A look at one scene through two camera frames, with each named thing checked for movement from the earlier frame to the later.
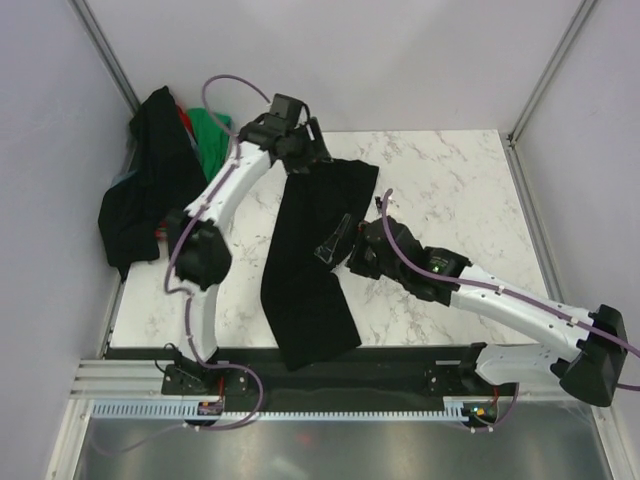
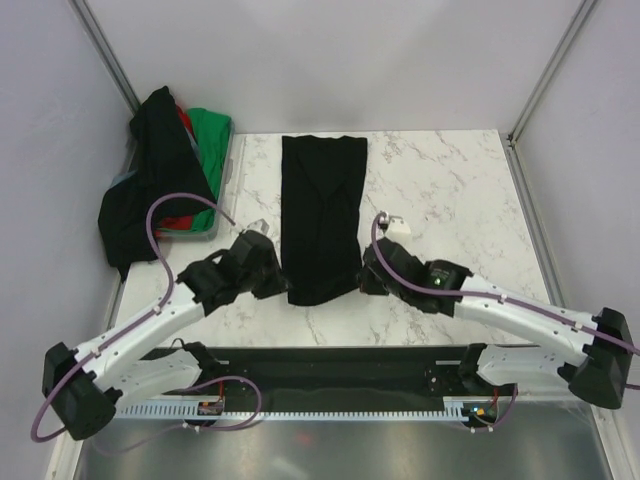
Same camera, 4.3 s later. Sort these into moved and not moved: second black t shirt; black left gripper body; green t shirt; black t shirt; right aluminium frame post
Moved: black t shirt; black left gripper body
Not moved: green t shirt; right aluminium frame post; second black t shirt
